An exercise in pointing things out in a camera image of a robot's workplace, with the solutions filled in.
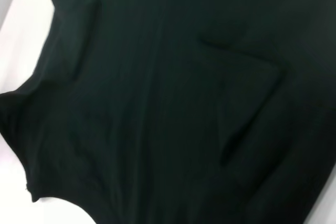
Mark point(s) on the black t-shirt with white print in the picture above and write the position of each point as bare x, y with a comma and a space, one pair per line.
183, 103

